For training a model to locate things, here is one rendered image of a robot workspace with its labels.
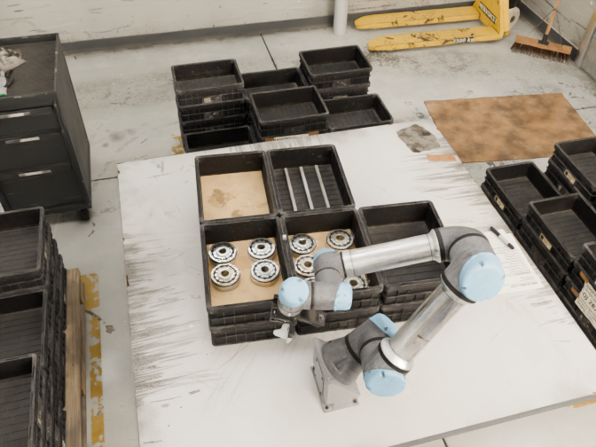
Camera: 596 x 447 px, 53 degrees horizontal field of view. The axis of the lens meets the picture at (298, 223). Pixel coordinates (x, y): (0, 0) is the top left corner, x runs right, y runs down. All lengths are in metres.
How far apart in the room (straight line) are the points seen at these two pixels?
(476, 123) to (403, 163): 1.69
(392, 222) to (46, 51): 2.10
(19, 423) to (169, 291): 0.69
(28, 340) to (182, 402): 0.91
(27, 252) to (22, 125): 0.69
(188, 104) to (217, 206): 1.30
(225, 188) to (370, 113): 1.51
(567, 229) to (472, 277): 1.78
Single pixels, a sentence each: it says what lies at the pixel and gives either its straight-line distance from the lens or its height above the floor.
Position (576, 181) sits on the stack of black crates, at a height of 0.41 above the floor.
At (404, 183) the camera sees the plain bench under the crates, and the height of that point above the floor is 0.70.
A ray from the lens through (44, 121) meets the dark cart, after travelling 3.24.
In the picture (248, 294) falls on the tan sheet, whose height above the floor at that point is 0.83.
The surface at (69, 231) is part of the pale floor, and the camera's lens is 3.66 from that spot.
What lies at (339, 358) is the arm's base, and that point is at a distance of 1.88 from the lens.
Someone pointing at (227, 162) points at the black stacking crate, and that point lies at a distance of 2.53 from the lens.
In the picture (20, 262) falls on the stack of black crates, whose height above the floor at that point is 0.49.
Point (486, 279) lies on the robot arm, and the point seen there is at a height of 1.35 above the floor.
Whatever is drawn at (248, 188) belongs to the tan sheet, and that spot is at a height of 0.83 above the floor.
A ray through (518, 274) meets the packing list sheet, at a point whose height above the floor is 0.70.
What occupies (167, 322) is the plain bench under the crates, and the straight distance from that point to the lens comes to 2.23.
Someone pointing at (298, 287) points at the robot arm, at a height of 1.29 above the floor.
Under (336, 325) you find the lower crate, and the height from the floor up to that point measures 0.73.
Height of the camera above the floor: 2.49
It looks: 45 degrees down
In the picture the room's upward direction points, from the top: 2 degrees clockwise
